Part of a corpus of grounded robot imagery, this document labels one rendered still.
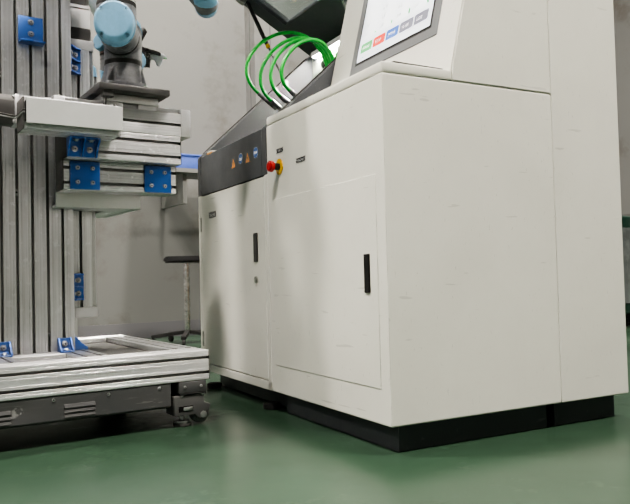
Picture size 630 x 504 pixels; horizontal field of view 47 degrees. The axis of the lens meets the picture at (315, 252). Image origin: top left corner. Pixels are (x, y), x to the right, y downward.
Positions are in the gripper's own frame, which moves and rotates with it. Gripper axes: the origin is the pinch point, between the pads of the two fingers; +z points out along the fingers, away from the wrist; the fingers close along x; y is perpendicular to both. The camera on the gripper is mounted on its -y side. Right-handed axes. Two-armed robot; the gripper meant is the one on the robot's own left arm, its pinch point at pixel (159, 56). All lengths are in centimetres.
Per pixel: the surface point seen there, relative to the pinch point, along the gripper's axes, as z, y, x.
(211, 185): -17, 57, 51
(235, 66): 241, -58, -149
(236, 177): -30, 55, 74
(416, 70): -71, 28, 160
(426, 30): -50, 12, 152
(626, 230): 346, 51, 155
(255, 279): -39, 90, 93
